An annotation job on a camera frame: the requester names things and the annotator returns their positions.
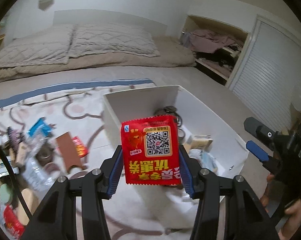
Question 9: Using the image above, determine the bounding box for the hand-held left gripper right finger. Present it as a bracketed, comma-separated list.
[178, 145, 281, 240]

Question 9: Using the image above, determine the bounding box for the pile of clothes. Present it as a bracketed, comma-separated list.
[183, 29, 244, 77]

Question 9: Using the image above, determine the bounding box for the person's right hand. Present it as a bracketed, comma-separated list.
[260, 174, 301, 222]

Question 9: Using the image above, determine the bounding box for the red snack packet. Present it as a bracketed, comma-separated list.
[3, 204, 25, 240]
[121, 114, 181, 187]

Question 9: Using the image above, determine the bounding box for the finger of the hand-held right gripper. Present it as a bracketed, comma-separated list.
[244, 117, 291, 150]
[246, 141, 278, 170]

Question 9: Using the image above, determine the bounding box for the grey headboard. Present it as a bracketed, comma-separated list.
[53, 10, 169, 37]

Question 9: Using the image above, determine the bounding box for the light wooden block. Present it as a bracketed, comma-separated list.
[18, 188, 39, 227]

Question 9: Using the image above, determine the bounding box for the silver dark packet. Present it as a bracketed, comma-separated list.
[0, 158, 12, 180]

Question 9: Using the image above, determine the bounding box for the white shoe box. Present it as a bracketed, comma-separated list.
[102, 85, 249, 202]

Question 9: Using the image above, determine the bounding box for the mint round compact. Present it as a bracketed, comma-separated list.
[0, 182, 12, 205]

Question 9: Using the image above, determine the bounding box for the grey quilted pillow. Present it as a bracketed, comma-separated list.
[68, 24, 161, 58]
[0, 25, 75, 70]

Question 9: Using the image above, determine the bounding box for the dark flower hair tie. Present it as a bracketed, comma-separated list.
[7, 126, 25, 150]

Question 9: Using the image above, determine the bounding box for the blue white sachet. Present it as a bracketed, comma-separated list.
[28, 117, 53, 138]

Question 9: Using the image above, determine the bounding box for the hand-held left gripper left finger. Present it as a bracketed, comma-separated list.
[20, 145, 123, 240]

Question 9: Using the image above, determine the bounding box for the brown leather case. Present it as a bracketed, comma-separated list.
[56, 131, 88, 175]

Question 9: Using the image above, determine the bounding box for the printed blanket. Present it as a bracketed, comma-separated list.
[0, 79, 231, 240]

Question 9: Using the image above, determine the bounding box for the black cable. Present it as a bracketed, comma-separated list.
[0, 134, 32, 219]

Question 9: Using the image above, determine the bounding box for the blue white mask packet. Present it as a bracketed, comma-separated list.
[190, 150, 219, 177]

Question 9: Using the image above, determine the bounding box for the beige duvet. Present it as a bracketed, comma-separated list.
[0, 36, 196, 85]

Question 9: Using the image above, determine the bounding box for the white louvered door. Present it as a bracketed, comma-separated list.
[228, 15, 301, 114]

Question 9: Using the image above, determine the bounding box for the closet shelf niche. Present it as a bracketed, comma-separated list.
[182, 14, 249, 87]

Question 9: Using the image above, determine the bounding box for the clear plastic bag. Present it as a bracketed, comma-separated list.
[22, 152, 57, 193]

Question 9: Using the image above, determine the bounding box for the small red packet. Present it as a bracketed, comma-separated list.
[72, 136, 89, 158]

